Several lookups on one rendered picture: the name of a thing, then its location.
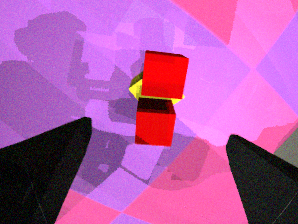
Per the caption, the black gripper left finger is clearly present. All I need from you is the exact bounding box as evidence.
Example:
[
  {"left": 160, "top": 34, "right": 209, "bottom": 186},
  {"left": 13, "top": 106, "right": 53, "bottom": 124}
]
[{"left": 0, "top": 117, "right": 92, "bottom": 224}]

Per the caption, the yellow cube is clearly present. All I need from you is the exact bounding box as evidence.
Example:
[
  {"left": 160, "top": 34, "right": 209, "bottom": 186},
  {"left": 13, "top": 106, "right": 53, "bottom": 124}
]
[{"left": 129, "top": 72, "right": 185, "bottom": 105}]

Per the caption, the red cube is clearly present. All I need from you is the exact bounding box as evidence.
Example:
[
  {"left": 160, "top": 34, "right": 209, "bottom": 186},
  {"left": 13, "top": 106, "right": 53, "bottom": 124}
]
[
  {"left": 134, "top": 97, "right": 177, "bottom": 147},
  {"left": 141, "top": 51, "right": 189, "bottom": 99}
]

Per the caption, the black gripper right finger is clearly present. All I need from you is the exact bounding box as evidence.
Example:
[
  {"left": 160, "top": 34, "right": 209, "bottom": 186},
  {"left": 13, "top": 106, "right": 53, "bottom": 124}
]
[{"left": 225, "top": 133, "right": 298, "bottom": 224}]

